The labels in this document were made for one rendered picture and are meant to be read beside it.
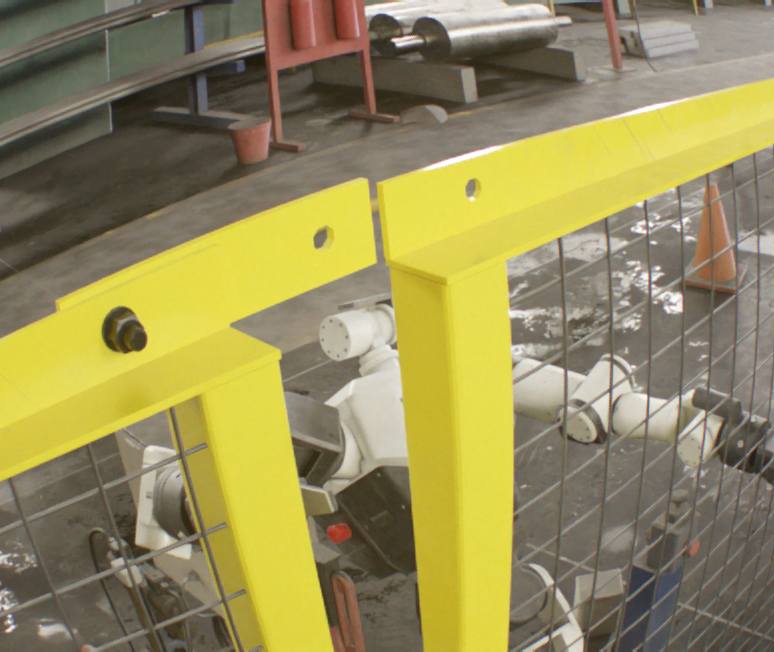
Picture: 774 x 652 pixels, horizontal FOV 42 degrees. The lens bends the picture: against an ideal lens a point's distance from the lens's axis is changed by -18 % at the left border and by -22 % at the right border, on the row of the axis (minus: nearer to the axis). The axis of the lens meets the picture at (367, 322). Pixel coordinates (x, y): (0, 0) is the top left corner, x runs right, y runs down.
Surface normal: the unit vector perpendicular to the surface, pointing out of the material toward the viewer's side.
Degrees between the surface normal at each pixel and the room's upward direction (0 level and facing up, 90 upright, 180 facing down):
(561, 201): 0
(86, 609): 0
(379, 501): 88
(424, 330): 90
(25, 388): 90
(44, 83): 90
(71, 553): 0
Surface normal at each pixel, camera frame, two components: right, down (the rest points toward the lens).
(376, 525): -0.60, 0.35
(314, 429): 0.45, -0.75
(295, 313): -0.10, -0.91
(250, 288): 0.65, 0.25
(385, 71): -0.75, 0.33
